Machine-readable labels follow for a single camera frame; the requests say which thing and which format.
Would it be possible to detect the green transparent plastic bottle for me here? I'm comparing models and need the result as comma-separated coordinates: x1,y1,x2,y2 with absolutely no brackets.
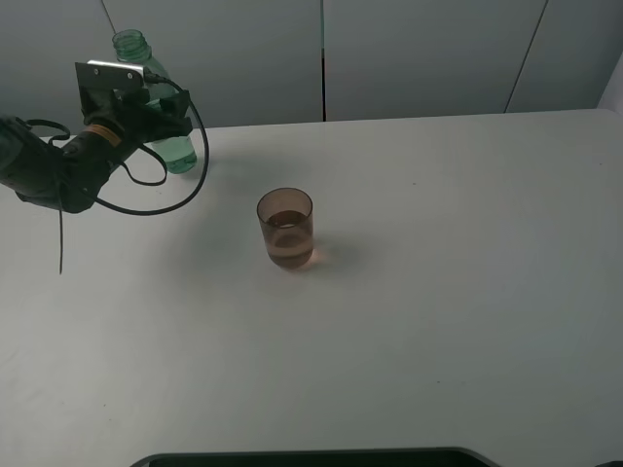
112,29,198,174

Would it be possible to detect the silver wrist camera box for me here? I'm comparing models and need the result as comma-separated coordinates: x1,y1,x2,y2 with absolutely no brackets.
75,60,144,91

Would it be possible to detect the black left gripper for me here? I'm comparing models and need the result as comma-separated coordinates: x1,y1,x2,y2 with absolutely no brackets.
80,88,193,146

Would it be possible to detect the black camera cable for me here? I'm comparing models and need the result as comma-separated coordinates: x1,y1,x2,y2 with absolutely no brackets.
26,70,211,275

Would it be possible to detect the pink transparent cup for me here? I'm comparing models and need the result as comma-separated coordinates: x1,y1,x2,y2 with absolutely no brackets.
256,187,314,269

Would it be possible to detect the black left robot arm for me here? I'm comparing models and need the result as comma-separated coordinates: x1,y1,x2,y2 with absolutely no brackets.
1,88,192,214

